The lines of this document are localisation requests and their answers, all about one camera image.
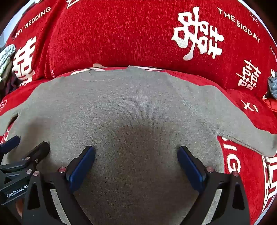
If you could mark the grey knit sweater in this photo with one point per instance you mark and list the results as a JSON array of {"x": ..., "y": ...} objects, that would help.
[{"x": 129, "y": 108}]

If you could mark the blue-grey cloth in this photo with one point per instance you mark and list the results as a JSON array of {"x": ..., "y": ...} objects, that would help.
[{"x": 273, "y": 84}]

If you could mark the light grey cloth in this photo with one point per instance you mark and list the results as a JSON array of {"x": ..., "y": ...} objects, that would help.
[{"x": 6, "y": 57}]

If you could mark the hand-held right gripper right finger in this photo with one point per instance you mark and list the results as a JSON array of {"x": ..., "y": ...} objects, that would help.
[{"x": 190, "y": 168}]

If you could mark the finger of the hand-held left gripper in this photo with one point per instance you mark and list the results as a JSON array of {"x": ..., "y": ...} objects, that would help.
[
  {"x": 10, "y": 143},
  {"x": 39, "y": 151}
]

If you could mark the red shiny packet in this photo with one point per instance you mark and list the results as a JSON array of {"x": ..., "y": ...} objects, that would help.
[{"x": 271, "y": 105}]

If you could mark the red printed sofa cover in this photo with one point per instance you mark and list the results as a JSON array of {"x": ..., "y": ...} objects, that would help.
[{"x": 129, "y": 32}]

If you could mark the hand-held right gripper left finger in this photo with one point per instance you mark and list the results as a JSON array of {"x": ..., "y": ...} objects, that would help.
[{"x": 81, "y": 167}]

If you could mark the dark cloth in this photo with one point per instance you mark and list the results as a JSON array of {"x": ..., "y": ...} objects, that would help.
[{"x": 8, "y": 85}]

